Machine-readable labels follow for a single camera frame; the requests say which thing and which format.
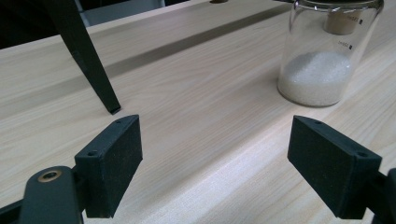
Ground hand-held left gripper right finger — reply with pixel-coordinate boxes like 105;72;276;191
287;115;383;220

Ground clear glass beaker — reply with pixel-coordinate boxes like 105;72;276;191
276;0;385;108

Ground black stand leg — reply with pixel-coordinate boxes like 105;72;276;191
43;0;122;116

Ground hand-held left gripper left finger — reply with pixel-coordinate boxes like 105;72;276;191
74;114;144;219

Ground light brown cork stopper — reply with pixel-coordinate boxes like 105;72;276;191
322;10;362;36

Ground white granules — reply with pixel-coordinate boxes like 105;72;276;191
277;50;355;107

